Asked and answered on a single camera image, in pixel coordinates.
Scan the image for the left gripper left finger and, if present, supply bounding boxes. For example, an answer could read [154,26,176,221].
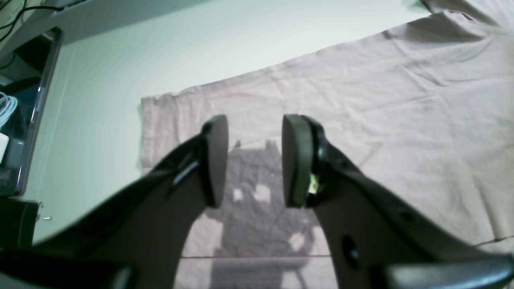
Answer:
[1,114,229,289]

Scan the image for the pink T-shirt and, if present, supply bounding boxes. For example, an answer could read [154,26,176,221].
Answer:
[140,0,514,289]

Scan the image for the white cable bundle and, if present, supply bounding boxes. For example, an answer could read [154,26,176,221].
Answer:
[0,92,18,129]

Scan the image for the black cables behind table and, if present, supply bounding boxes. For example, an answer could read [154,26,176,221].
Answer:
[0,0,65,43]

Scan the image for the dark monitor at table edge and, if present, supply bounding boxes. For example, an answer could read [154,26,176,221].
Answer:
[0,27,62,197]

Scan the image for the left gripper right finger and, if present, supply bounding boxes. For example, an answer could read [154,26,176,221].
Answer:
[281,114,514,289]

